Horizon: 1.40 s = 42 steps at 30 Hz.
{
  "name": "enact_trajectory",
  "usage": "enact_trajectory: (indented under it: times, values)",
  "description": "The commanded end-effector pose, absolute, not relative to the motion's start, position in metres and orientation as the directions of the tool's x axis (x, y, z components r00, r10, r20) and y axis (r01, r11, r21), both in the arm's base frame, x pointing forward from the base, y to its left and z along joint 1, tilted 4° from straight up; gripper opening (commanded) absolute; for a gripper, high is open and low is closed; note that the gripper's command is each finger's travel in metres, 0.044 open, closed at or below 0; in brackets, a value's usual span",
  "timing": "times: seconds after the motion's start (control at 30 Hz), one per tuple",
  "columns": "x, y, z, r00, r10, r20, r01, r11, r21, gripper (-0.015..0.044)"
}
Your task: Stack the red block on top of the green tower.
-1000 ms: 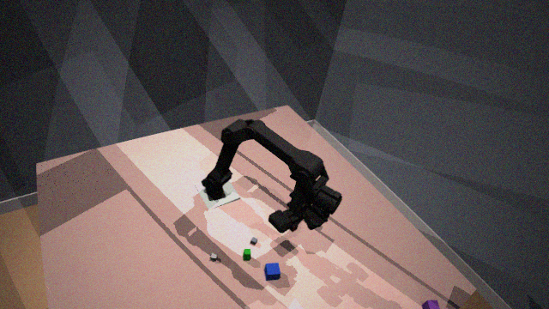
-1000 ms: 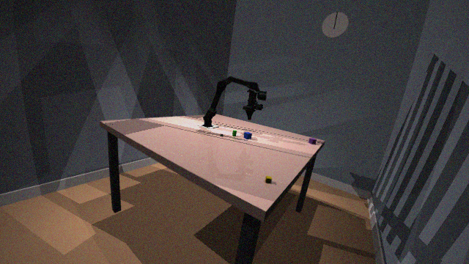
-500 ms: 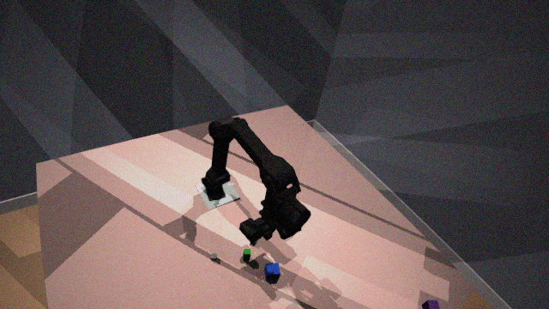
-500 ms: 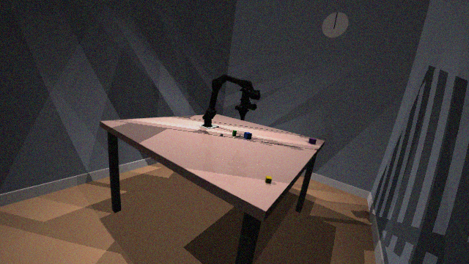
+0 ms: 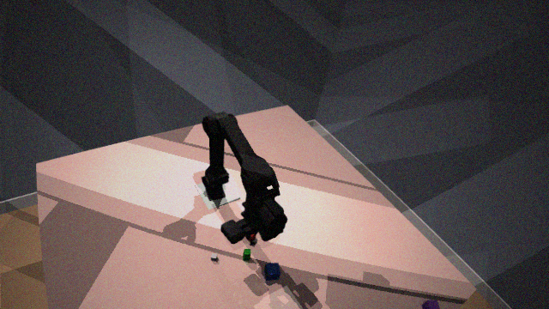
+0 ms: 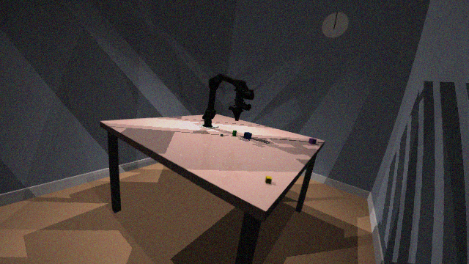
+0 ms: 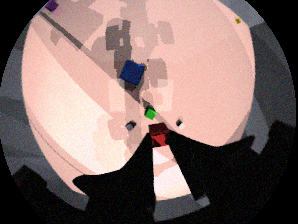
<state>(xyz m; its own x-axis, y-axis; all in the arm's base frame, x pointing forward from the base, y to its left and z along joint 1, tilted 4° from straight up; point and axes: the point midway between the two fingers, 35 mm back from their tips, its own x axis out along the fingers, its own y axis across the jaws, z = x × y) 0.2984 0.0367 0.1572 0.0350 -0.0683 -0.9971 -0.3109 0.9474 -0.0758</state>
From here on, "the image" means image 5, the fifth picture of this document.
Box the blue block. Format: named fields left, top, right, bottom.
left=264, top=263, right=281, bottom=281

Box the small purple block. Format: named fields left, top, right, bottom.
left=422, top=300, right=440, bottom=309

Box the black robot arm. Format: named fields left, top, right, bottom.
left=201, top=112, right=287, bottom=242

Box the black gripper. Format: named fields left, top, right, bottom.
left=220, top=202, right=258, bottom=244

